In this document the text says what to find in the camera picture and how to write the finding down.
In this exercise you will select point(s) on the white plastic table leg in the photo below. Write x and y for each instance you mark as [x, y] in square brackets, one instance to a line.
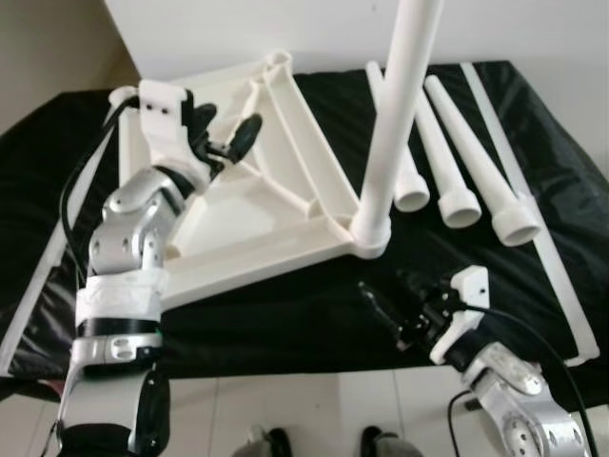
[412, 186]
[400, 95]
[500, 195]
[447, 152]

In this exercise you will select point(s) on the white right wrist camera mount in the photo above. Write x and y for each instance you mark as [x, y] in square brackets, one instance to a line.
[466, 295]

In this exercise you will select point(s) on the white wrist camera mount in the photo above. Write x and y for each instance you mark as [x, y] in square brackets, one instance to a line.
[466, 295]
[166, 124]

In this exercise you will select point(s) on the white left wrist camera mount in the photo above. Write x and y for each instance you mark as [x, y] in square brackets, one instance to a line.
[166, 124]

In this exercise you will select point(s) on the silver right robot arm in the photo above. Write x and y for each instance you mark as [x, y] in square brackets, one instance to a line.
[519, 409]

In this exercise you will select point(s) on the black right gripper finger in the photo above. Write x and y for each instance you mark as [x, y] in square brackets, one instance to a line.
[383, 309]
[416, 284]

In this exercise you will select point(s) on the white plastic table top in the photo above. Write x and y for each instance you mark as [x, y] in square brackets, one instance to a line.
[257, 200]

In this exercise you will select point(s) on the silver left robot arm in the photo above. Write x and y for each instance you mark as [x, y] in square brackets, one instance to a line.
[128, 238]

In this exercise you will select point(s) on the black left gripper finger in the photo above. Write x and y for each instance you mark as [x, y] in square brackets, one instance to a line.
[202, 109]
[245, 135]

